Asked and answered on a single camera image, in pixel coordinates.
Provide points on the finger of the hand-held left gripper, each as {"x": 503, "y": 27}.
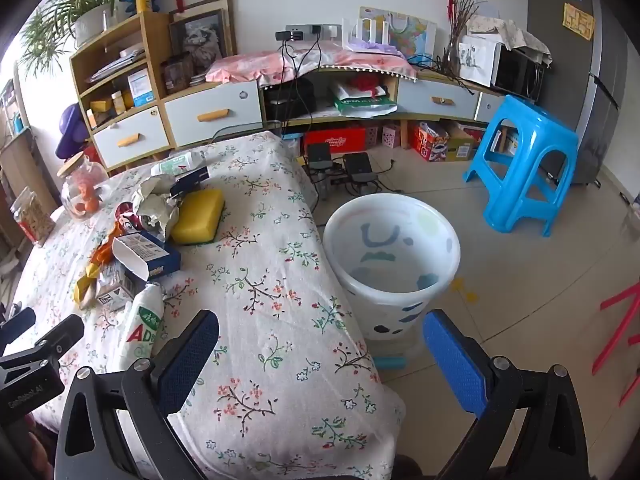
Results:
{"x": 60, "y": 340}
{"x": 17, "y": 327}

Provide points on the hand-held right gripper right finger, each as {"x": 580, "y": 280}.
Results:
{"x": 455, "y": 365}

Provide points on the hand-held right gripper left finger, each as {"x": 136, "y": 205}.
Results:
{"x": 187, "y": 362}

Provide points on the yellow snack wrapper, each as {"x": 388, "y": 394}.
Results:
{"x": 85, "y": 285}

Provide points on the white bottle green red label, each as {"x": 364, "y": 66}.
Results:
{"x": 142, "y": 320}

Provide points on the small grey milk carton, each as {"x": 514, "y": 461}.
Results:
{"x": 117, "y": 292}

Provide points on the orange snack wrapper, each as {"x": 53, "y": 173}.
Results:
{"x": 102, "y": 252}

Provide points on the blue white carton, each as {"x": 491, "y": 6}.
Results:
{"x": 150, "y": 260}

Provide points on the white plastic trash bin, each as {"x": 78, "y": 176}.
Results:
{"x": 385, "y": 240}

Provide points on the yellow sponge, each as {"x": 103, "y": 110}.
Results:
{"x": 197, "y": 215}

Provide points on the light blue foam pad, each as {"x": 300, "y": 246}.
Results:
{"x": 395, "y": 362}

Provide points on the snack jar red lid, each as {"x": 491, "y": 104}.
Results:
{"x": 32, "y": 220}

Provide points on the tangerine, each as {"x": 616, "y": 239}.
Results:
{"x": 81, "y": 181}
{"x": 89, "y": 206}

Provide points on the floral tablecloth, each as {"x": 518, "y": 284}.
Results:
{"x": 280, "y": 260}

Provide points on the glass jar wooden lid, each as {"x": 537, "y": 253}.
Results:
{"x": 97, "y": 180}

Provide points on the dark blue flat box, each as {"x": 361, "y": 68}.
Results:
{"x": 192, "y": 179}

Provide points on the red bag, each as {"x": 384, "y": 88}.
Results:
{"x": 92, "y": 154}

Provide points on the purple plastic toy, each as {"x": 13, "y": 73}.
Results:
{"x": 72, "y": 127}

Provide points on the black power adapter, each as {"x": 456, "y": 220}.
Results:
{"x": 319, "y": 156}
{"x": 357, "y": 166}

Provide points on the colourful cardboard box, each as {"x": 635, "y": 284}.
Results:
{"x": 440, "y": 142}

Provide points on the yellow box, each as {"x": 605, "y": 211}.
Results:
{"x": 100, "y": 106}

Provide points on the pink patterned box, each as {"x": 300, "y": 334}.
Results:
{"x": 391, "y": 135}

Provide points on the yellow jar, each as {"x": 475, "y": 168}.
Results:
{"x": 118, "y": 104}

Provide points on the red cardboard box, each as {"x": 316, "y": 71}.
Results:
{"x": 335, "y": 140}

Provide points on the blue plastic stool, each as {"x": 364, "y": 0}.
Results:
{"x": 530, "y": 120}

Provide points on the narrow grey drawer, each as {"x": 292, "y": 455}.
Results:
{"x": 490, "y": 107}

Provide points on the blue white medicine box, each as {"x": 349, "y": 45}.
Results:
{"x": 141, "y": 87}

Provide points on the green white bag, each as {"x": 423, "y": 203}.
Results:
{"x": 362, "y": 106}

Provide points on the stack of papers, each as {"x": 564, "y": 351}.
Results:
{"x": 115, "y": 65}

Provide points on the black box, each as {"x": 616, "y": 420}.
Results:
{"x": 290, "y": 100}

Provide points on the dark glass jar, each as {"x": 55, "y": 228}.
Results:
{"x": 177, "y": 75}

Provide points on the wooden low cabinet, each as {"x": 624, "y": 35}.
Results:
{"x": 405, "y": 76}

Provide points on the red cloth item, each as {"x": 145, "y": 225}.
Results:
{"x": 367, "y": 85}

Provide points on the white microwave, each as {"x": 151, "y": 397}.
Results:
{"x": 520, "y": 75}

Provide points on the pink floral cloth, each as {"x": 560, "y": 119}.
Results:
{"x": 250, "y": 65}

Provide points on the grey fridge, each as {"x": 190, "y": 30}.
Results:
{"x": 555, "y": 70}

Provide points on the white plant pot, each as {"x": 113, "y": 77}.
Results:
{"x": 92, "y": 25}

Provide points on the vase with twigs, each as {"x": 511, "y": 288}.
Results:
{"x": 457, "y": 45}

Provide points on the framed cat picture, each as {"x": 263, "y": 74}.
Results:
{"x": 200, "y": 40}

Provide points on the green spider plant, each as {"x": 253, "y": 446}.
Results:
{"x": 65, "y": 5}

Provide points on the wooden shelf cabinet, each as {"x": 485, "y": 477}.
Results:
{"x": 150, "y": 25}

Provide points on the map poster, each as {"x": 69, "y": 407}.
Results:
{"x": 415, "y": 35}

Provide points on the patterned microwave cloth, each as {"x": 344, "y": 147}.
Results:
{"x": 505, "y": 32}

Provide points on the white router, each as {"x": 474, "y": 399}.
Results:
{"x": 365, "y": 30}

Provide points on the grey power strip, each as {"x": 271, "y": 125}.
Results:
{"x": 300, "y": 30}

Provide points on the yellow note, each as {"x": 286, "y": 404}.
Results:
{"x": 578, "y": 21}

